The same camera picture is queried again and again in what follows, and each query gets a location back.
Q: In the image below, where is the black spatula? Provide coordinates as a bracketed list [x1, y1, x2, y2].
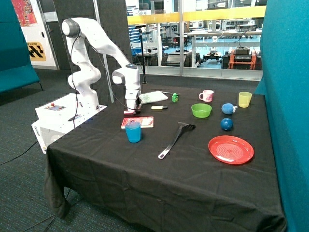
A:
[158, 121, 196, 160]

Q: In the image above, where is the black tablecloth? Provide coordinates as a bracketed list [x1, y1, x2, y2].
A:
[43, 87, 287, 232]

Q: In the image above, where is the red poster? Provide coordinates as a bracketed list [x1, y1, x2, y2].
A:
[11, 0, 38, 27]

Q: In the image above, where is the pink mug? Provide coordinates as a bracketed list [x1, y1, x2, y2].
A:
[198, 89, 214, 102]

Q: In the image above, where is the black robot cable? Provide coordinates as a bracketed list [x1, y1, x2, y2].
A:
[68, 35, 131, 122]

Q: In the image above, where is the orange black cart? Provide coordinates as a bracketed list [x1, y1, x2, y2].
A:
[222, 47, 262, 71]

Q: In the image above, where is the dark blue ball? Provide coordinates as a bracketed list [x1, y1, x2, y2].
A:
[220, 118, 234, 131]

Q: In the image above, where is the white lab table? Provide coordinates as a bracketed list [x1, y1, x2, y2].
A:
[185, 30, 262, 69]

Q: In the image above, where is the red book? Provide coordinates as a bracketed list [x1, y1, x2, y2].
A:
[121, 116, 154, 129]

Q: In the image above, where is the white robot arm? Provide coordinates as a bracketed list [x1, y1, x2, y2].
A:
[61, 17, 141, 112]

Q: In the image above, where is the yellow plastic cup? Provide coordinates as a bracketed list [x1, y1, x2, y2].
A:
[238, 92, 253, 108]

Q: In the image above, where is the black floor cable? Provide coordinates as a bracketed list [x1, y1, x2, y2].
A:
[0, 141, 39, 166]

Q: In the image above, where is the yellow highlighter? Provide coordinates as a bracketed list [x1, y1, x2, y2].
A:
[151, 105, 168, 110]

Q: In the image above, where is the blue plastic cup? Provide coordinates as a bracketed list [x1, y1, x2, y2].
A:
[125, 121, 141, 143]

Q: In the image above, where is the red plate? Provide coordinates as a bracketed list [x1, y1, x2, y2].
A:
[208, 135, 254, 165]

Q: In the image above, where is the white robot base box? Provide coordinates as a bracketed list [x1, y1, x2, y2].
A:
[31, 93, 106, 154]

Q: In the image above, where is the green toy block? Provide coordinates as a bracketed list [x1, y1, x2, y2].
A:
[171, 93, 179, 102]

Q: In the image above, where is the green bowl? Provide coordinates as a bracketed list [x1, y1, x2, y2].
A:
[191, 103, 212, 118]

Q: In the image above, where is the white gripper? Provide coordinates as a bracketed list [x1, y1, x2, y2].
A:
[125, 89, 142, 114]

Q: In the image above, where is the white green book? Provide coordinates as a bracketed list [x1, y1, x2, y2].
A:
[139, 91, 168, 104]

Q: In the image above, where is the yellow black sign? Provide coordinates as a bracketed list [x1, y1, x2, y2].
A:
[27, 42, 46, 62]

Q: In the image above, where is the pink highlighter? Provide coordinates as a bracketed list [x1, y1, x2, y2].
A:
[124, 111, 136, 115]

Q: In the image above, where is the light blue soft ball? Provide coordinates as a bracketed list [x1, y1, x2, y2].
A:
[222, 103, 237, 115]

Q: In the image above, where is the teal partition right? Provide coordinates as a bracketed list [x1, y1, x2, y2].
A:
[256, 0, 309, 232]

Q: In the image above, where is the teal sofa left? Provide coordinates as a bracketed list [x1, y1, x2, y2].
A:
[0, 0, 40, 93]

